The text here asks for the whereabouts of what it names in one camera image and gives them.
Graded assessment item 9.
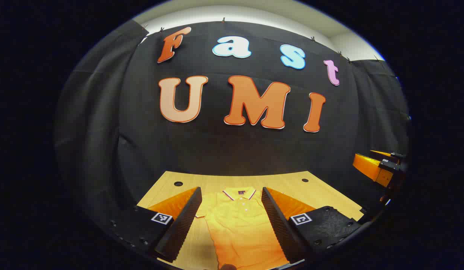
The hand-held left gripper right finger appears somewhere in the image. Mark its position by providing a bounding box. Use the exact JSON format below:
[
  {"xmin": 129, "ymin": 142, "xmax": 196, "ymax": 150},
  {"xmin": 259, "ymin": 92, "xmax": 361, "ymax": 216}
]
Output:
[{"xmin": 261, "ymin": 187, "xmax": 364, "ymax": 264}]

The orange T-shirt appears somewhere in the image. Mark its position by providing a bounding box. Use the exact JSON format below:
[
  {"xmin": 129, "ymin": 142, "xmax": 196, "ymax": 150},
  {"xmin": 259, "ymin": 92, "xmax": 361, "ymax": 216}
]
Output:
[{"xmin": 195, "ymin": 187, "xmax": 290, "ymax": 270}]

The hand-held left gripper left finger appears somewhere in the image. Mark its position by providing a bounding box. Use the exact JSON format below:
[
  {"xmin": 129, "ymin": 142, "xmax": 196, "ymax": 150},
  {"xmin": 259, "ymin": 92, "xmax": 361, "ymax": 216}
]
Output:
[{"xmin": 108, "ymin": 186, "xmax": 203, "ymax": 263}]

